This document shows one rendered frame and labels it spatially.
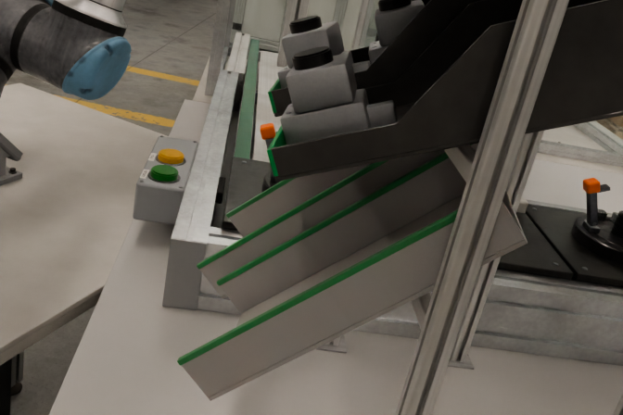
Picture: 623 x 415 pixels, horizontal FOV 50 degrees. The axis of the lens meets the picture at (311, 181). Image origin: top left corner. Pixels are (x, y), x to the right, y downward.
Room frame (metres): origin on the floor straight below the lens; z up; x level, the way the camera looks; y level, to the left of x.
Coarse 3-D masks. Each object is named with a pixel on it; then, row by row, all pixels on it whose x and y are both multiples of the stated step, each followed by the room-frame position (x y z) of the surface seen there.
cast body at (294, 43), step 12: (300, 24) 0.62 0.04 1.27; (312, 24) 0.62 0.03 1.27; (324, 24) 0.64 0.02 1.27; (336, 24) 0.64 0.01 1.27; (288, 36) 0.62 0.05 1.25; (300, 36) 0.61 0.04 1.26; (312, 36) 0.61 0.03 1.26; (324, 36) 0.61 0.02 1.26; (336, 36) 0.63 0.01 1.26; (288, 48) 0.62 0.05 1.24; (300, 48) 0.61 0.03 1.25; (336, 48) 0.62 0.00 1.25; (288, 60) 0.62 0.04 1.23
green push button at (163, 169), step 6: (156, 168) 0.91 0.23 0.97; (162, 168) 0.91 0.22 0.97; (168, 168) 0.92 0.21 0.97; (174, 168) 0.92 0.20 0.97; (150, 174) 0.90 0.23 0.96; (156, 174) 0.89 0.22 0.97; (162, 174) 0.89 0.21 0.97; (168, 174) 0.89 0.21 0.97; (174, 174) 0.90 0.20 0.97; (162, 180) 0.89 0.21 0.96; (168, 180) 0.89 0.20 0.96; (174, 180) 0.90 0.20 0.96
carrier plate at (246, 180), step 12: (240, 168) 0.98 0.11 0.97; (252, 168) 0.99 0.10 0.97; (264, 168) 1.00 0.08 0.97; (240, 180) 0.93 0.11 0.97; (252, 180) 0.94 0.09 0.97; (228, 192) 0.88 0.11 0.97; (240, 192) 0.89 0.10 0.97; (252, 192) 0.90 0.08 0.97; (228, 204) 0.84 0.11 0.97; (240, 204) 0.85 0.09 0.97; (228, 228) 0.79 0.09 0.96
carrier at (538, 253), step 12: (528, 228) 0.98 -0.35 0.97; (528, 240) 0.94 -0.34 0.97; (540, 240) 0.95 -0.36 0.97; (516, 252) 0.88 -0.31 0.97; (528, 252) 0.89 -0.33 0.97; (540, 252) 0.90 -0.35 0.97; (552, 252) 0.91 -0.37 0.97; (504, 264) 0.84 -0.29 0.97; (516, 264) 0.84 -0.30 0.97; (528, 264) 0.85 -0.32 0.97; (540, 264) 0.86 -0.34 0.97; (552, 264) 0.87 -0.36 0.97; (564, 264) 0.88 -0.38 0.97; (552, 276) 0.85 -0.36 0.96; (564, 276) 0.85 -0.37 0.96
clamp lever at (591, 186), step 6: (588, 180) 0.98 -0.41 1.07; (594, 180) 0.98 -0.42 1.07; (588, 186) 0.97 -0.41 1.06; (594, 186) 0.97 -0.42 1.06; (600, 186) 0.98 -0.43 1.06; (606, 186) 0.98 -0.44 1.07; (588, 192) 0.97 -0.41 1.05; (594, 192) 0.97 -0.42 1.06; (600, 192) 0.97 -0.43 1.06; (588, 198) 0.98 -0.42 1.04; (594, 198) 0.97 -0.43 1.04; (588, 204) 0.98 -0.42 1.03; (594, 204) 0.97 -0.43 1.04; (588, 210) 0.98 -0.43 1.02; (594, 210) 0.97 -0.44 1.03; (588, 216) 0.98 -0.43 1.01; (594, 216) 0.97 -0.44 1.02; (588, 222) 0.98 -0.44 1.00; (594, 222) 0.97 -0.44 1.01
